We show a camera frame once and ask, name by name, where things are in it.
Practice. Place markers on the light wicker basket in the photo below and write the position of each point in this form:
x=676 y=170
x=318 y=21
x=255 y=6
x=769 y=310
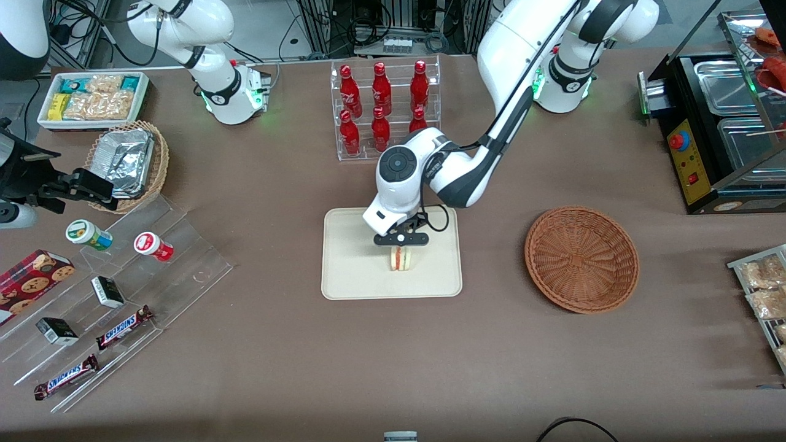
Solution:
x=161 y=166

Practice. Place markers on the triangular sandwich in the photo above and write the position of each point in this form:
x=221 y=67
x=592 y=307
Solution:
x=400 y=259

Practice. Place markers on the bagged bread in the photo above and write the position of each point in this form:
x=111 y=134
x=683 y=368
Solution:
x=782 y=354
x=782 y=333
x=764 y=273
x=767 y=304

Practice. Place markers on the small rice cracker bag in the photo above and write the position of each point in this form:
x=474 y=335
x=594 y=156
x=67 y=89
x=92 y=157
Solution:
x=104 y=83

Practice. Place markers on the green lid snack cup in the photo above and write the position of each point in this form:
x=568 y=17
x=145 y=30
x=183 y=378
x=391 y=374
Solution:
x=86 y=233

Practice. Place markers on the tray of packaged snacks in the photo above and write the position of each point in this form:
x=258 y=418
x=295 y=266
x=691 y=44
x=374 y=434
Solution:
x=737 y=265

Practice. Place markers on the beige plastic tray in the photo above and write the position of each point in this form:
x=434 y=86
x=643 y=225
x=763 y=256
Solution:
x=350 y=270

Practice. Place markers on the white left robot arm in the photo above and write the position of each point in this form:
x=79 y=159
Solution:
x=509 y=43

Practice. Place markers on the snickers chocolate bar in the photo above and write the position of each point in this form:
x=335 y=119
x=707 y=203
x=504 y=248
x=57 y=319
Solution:
x=123 y=328
x=66 y=377

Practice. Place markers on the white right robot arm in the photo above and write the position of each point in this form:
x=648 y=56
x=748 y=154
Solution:
x=212 y=77

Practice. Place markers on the steel warmer pan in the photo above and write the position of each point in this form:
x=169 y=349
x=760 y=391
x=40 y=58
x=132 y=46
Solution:
x=727 y=86
x=746 y=144

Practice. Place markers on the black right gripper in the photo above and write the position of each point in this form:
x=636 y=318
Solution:
x=31 y=176

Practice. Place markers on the grey device edge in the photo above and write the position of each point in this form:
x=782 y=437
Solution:
x=400 y=436

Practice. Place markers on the grey power strip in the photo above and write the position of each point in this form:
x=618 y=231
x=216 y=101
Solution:
x=397 y=45

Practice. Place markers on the white plastic snack bin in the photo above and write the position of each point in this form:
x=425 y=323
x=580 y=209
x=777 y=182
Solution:
x=46 y=123

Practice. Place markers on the clear acrylic bottle rack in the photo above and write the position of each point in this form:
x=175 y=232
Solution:
x=356 y=153

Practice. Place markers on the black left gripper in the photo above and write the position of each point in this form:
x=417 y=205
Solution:
x=415 y=222

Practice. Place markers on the yellow snack packet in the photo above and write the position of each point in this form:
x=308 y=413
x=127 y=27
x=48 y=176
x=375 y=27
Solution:
x=58 y=106

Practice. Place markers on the aluminium foil tray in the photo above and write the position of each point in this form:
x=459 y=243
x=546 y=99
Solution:
x=126 y=159

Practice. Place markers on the black food warmer machine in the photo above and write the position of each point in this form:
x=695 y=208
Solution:
x=694 y=159

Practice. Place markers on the round brown wicker basket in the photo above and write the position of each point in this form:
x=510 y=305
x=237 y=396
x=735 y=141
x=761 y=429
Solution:
x=580 y=261

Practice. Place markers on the red cola bottle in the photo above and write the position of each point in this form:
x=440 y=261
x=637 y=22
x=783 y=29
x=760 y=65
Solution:
x=418 y=121
x=381 y=89
x=381 y=132
x=349 y=136
x=419 y=86
x=349 y=92

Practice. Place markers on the teal snack packet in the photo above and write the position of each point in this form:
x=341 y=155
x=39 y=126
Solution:
x=75 y=85
x=130 y=83

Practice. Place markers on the red cookie box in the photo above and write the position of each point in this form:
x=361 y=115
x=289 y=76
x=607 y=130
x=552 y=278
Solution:
x=31 y=282

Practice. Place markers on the red sausages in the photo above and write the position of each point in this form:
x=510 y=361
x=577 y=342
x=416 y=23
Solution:
x=775 y=70

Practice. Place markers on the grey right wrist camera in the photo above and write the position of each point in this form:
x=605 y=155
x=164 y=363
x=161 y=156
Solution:
x=15 y=216

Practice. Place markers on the red emergency button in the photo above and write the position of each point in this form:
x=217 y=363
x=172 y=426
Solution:
x=678 y=141

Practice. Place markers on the red lid snack cup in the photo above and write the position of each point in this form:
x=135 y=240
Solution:
x=152 y=245

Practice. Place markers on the large rice cracker bag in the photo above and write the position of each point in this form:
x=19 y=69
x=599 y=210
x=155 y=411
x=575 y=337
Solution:
x=101 y=105

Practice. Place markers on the small black box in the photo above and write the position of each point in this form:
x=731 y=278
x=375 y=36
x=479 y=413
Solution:
x=107 y=292
x=56 y=331

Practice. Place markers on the clear acrylic stepped display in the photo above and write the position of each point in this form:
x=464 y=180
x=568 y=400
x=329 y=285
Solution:
x=184 y=270

